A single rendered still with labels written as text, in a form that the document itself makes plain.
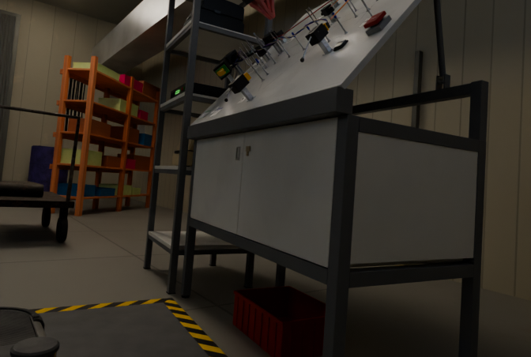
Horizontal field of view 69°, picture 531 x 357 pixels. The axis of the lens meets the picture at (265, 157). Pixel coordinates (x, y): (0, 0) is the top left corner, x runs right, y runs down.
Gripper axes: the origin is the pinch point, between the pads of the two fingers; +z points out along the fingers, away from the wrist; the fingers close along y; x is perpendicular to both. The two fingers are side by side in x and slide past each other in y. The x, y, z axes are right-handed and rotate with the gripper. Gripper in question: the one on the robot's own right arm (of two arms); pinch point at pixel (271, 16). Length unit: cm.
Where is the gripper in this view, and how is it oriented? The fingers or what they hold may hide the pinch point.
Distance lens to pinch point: 126.7
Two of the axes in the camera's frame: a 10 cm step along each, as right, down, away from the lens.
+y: -5.4, 0.6, 8.4
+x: -6.8, 5.6, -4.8
